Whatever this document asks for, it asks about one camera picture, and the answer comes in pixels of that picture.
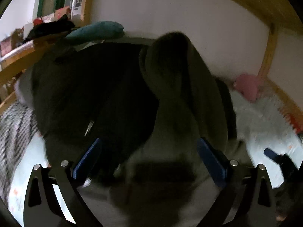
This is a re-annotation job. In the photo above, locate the grey hooded sweatshirt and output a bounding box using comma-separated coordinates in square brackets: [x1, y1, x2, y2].
[89, 32, 252, 226]

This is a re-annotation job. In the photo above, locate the black jacket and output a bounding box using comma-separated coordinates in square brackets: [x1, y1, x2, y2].
[32, 31, 237, 187]

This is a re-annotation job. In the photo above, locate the clothes pile on rail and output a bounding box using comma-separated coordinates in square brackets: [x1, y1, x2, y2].
[23, 7, 75, 43]

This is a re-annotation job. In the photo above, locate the black white striped blanket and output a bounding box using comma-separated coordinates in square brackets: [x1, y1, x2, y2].
[0, 101, 37, 200]

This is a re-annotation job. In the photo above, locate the teal pillow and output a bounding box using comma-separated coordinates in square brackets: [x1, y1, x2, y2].
[66, 21, 124, 41]

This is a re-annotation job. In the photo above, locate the pink plush toy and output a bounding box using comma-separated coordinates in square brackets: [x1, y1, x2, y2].
[233, 73, 263, 103]

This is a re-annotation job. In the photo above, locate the daisy print bed sheet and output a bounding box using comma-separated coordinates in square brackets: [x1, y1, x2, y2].
[8, 91, 302, 225]

